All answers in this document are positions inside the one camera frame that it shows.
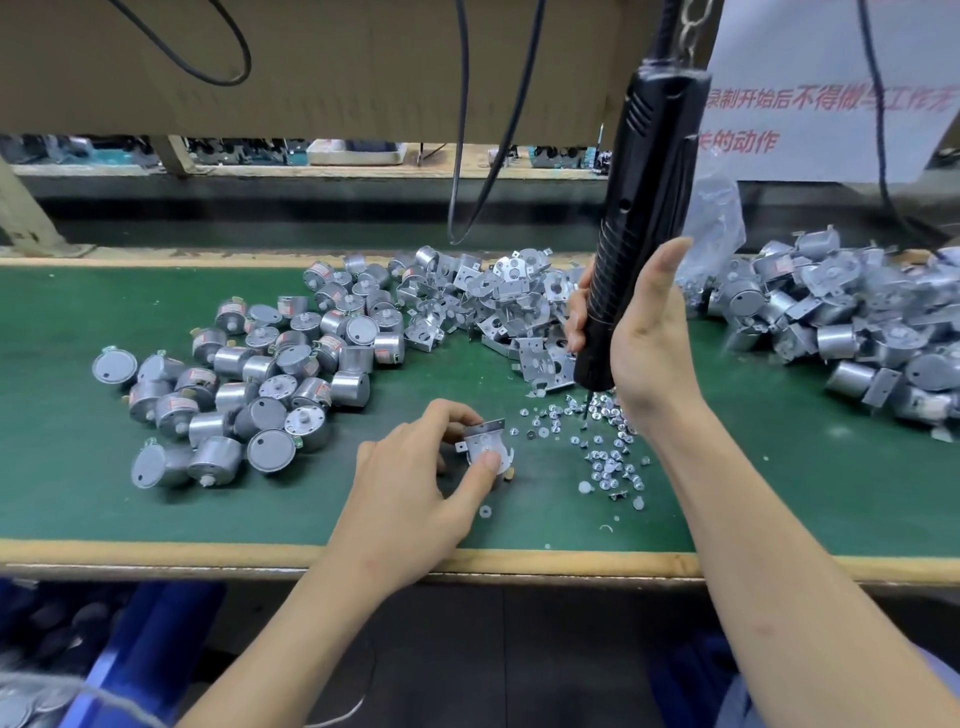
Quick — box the person's left hand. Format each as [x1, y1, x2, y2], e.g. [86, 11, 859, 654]
[327, 399, 504, 594]

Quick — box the person's right hand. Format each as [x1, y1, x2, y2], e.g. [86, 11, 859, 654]
[565, 237, 707, 437]

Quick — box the silver metal bracket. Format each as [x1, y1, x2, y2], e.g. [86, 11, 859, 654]
[457, 420, 512, 470]

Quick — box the silver round motor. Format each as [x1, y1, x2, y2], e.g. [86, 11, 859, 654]
[462, 435, 516, 482]

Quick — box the black electric screwdriver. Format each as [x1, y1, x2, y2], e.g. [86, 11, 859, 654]
[574, 0, 714, 395]

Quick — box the pile of silver motors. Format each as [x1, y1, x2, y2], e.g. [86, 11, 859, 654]
[90, 295, 410, 489]

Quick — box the pile of assembled motors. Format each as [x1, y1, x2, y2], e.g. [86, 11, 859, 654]
[705, 225, 960, 441]

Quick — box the pile of metal brackets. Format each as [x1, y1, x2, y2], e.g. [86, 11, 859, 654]
[304, 244, 587, 395]

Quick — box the heap of grey binned motors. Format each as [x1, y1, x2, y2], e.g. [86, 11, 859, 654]
[0, 682, 62, 728]

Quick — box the person's left forearm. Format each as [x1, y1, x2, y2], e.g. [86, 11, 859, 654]
[177, 562, 395, 728]

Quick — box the person's right forearm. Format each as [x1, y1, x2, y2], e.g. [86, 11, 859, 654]
[652, 405, 960, 728]

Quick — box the scatter of small silver screws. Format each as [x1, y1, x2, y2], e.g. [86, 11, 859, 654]
[480, 390, 650, 519]

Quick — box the small clear plastic bag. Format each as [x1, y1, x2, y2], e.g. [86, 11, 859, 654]
[675, 150, 747, 294]

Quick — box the blue plastic bin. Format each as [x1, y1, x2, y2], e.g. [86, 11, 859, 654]
[0, 577, 227, 728]

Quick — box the dark blue crate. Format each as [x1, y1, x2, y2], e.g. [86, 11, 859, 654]
[648, 627, 744, 728]

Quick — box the white paper sign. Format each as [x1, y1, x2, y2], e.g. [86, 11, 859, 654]
[697, 0, 960, 185]

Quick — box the green bench mat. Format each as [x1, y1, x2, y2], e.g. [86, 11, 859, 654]
[0, 262, 960, 557]

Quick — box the brown back panel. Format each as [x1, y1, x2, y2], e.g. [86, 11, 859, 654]
[0, 0, 707, 147]

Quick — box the black hanging cable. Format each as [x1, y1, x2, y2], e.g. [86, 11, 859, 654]
[454, 0, 549, 246]
[447, 0, 473, 246]

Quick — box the slanted wooden post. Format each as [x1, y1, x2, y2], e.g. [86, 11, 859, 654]
[0, 157, 77, 257]

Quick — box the black looped cable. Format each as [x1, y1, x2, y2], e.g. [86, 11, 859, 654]
[105, 0, 254, 87]

